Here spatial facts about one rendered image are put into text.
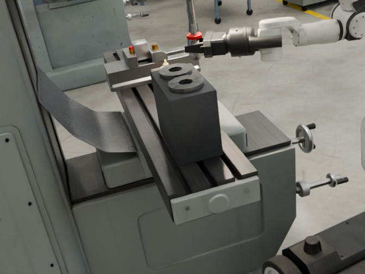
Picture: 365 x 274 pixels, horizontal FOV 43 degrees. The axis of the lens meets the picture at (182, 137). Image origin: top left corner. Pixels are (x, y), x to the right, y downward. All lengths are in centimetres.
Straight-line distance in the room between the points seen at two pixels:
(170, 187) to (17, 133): 46
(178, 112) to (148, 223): 60
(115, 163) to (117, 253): 35
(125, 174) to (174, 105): 45
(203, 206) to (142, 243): 58
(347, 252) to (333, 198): 119
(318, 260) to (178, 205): 48
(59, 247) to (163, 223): 36
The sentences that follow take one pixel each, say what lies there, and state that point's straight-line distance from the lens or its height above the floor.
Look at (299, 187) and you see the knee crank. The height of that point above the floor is 54.
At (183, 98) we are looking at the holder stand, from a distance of 110.
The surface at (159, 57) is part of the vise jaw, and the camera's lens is 170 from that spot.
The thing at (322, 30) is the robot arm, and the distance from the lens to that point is 147.
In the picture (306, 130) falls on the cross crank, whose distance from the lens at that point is 181.
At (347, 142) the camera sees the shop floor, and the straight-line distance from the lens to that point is 310.
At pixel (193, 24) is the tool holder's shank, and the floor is 120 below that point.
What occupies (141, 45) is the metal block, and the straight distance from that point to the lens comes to 171.
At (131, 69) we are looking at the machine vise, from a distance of 170.
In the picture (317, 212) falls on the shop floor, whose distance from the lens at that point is 250.
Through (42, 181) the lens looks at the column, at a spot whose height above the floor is 87.
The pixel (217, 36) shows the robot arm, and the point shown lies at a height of 115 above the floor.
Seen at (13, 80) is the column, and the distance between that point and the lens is 129.
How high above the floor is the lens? 158
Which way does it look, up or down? 29 degrees down
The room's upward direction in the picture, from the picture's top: 9 degrees counter-clockwise
